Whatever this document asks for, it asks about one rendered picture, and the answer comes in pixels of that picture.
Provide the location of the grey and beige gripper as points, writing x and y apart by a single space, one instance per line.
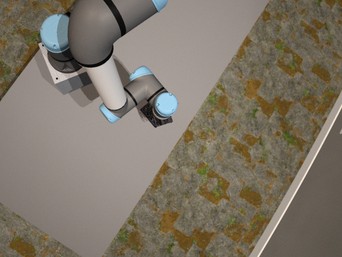
159 122

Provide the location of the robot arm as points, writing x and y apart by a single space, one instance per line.
84 37

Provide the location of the dark grey knob panel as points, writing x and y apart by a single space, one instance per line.
144 111

